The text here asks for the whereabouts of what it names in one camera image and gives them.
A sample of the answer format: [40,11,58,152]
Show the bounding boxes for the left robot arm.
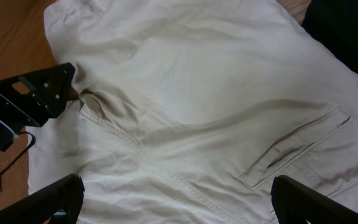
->
[0,63,75,151]

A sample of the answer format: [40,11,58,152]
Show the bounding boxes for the black garment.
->
[301,0,358,74]

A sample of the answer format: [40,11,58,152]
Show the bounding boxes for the beige khaki shorts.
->
[28,0,358,223]

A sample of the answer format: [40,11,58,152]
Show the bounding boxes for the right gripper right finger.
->
[270,175,358,224]

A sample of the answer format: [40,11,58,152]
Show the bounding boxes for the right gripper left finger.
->
[0,174,85,224]

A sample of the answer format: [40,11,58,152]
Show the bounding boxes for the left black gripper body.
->
[0,63,75,127]

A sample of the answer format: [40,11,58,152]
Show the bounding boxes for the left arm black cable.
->
[0,130,37,187]

